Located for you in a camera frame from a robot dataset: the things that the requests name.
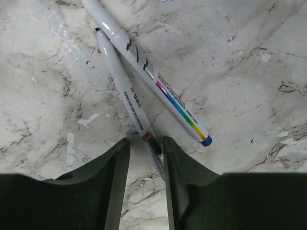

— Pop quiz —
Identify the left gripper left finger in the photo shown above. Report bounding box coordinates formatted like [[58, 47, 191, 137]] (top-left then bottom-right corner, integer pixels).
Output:
[[0, 138, 130, 230]]

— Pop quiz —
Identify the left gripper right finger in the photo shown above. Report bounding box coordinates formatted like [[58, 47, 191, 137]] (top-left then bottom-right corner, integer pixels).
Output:
[[163, 137, 307, 230]]

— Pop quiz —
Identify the green-end white marker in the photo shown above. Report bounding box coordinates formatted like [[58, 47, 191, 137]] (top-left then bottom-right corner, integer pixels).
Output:
[[95, 28, 165, 180]]

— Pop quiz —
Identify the blue-end white marker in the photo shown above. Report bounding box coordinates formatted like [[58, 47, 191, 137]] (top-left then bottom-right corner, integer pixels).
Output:
[[82, 0, 213, 147]]

